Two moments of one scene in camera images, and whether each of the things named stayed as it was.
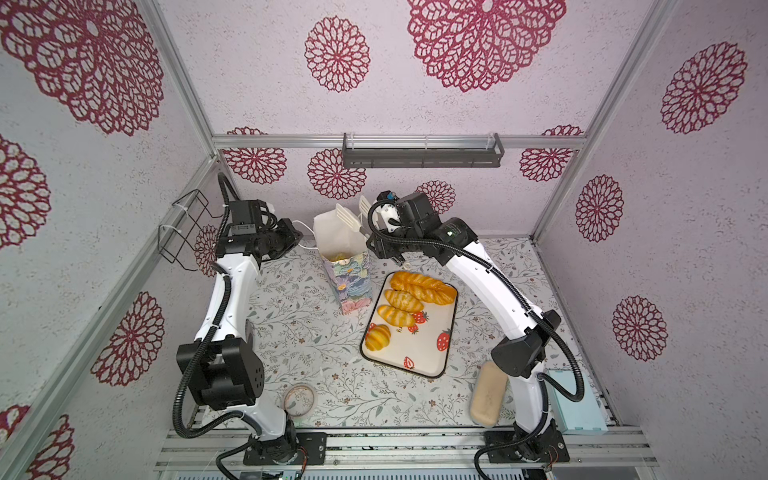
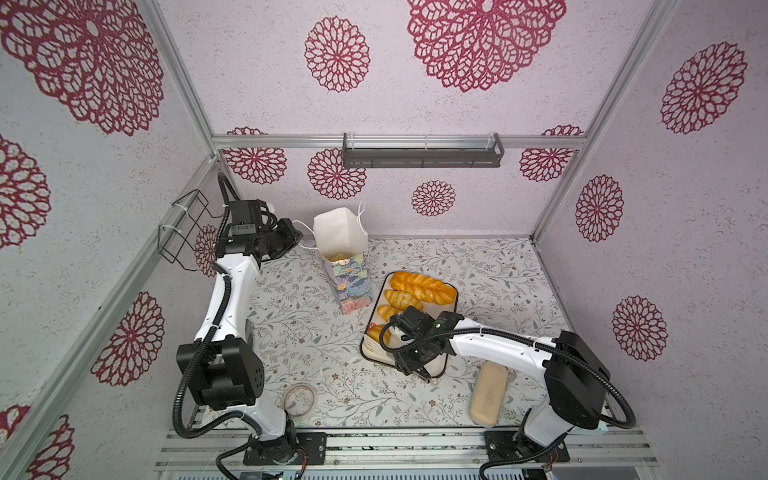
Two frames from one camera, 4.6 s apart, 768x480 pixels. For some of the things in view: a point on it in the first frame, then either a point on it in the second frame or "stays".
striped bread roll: x=395 y=316 stays
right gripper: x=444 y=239 → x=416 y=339
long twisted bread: x=423 y=288 stays
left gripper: x=292 y=237 stays
